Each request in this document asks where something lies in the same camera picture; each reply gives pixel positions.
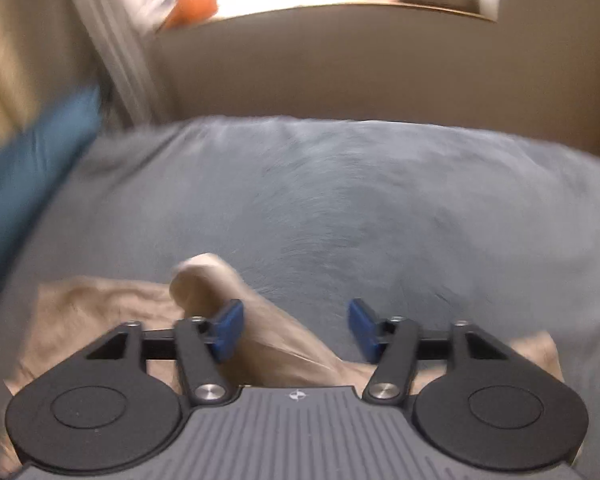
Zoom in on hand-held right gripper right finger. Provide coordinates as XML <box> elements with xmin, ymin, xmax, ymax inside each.
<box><xmin>347</xmin><ymin>298</ymin><xmax>526</xmax><ymax>405</ymax></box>

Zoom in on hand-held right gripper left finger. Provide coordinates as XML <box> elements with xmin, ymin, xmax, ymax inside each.
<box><xmin>67</xmin><ymin>299</ymin><xmax>245</xmax><ymax>407</ymax></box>

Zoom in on beige pants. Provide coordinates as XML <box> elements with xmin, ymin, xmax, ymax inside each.
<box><xmin>0</xmin><ymin>252</ymin><xmax>566</xmax><ymax>480</ymax></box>

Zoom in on grey-blue blanket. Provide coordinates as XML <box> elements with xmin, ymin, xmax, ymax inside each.
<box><xmin>0</xmin><ymin>115</ymin><xmax>600</xmax><ymax>411</ymax></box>

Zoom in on teal pillow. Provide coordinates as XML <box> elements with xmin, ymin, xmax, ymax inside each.
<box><xmin>0</xmin><ymin>85</ymin><xmax>103</xmax><ymax>306</ymax></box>

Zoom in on grey curtain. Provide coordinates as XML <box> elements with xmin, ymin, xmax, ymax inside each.
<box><xmin>55</xmin><ymin>0</ymin><xmax>173</xmax><ymax>126</ymax></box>

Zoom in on orange bag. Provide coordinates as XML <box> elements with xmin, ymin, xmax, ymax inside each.
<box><xmin>162</xmin><ymin>0</ymin><xmax>221</xmax><ymax>31</ymax></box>

